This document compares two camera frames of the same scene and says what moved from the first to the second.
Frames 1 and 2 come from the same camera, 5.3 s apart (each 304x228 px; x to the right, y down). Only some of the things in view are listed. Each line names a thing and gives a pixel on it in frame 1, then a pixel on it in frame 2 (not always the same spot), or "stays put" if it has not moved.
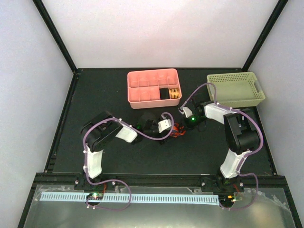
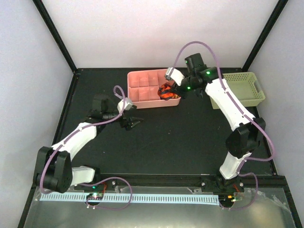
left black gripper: [163, 141] -> [128, 125]
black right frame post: [280, 5] stays put
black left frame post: [40, 4] stays put
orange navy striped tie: [177, 131] -> [166, 92]
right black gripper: [188, 126] -> [183, 92]
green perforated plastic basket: [235, 90] stays put
